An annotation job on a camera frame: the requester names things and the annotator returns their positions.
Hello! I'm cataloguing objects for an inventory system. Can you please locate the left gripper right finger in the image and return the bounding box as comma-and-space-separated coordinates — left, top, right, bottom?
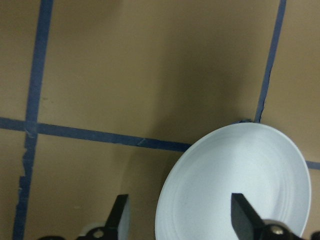
230, 193, 301, 240

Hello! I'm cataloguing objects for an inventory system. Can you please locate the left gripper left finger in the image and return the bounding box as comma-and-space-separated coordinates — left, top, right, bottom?
77, 194, 129, 240

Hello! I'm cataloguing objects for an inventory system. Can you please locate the blue plate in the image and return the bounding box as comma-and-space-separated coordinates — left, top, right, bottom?
154, 122, 312, 240

